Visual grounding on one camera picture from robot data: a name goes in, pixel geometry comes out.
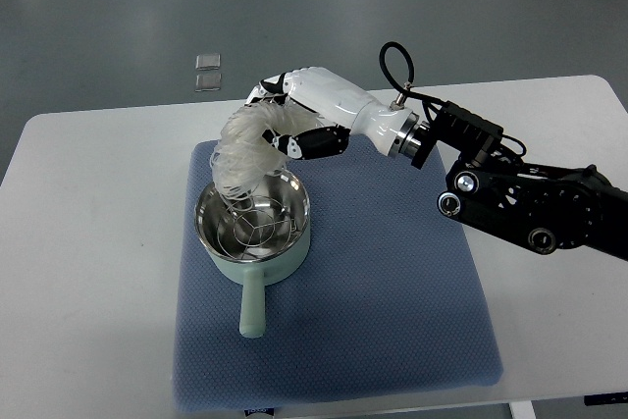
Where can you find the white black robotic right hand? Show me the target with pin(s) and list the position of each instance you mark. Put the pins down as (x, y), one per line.
(348, 109)

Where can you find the white vermicelli noodle bundle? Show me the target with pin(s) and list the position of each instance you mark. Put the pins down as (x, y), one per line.
(244, 154)

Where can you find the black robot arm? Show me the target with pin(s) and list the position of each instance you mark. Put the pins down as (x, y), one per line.
(490, 188)

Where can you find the mint green steel pot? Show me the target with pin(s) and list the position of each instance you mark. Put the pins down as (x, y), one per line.
(283, 192)

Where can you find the upper metal floor plate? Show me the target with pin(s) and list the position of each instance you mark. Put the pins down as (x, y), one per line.
(208, 61)

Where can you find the blue textured mat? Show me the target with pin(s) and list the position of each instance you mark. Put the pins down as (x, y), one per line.
(388, 299)

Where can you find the wire steamer rack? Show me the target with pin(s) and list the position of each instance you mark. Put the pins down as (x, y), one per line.
(255, 234)

